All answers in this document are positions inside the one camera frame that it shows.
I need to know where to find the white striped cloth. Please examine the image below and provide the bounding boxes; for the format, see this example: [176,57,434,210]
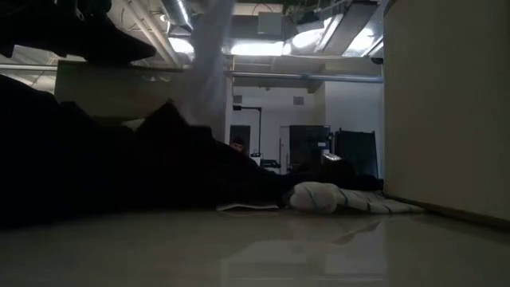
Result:
[217,181,426,215]

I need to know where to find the person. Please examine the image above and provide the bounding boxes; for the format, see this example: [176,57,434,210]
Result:
[229,136,249,155]

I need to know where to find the tall black cabinet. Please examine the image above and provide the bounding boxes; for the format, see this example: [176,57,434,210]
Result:
[288,124,332,173]

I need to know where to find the bright ceiling light panel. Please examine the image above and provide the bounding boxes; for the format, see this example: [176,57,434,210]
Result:
[229,39,286,57]

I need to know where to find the wide black cabinet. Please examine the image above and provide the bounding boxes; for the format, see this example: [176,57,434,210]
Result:
[334,128,379,179]

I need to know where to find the horizontal grey ceiling pipe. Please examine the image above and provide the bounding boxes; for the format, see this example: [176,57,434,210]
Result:
[225,70,384,85]

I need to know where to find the grey ceiling box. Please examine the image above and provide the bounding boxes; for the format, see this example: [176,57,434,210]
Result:
[257,11,286,37]

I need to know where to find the black garment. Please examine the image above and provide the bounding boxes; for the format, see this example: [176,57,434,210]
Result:
[0,74,383,225]

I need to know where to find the rectangular metal ceiling duct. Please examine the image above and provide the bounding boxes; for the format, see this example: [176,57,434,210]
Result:
[314,0,386,57]

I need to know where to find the narrow silver ceiling duct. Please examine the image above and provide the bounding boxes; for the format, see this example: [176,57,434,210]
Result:
[160,0,195,33]

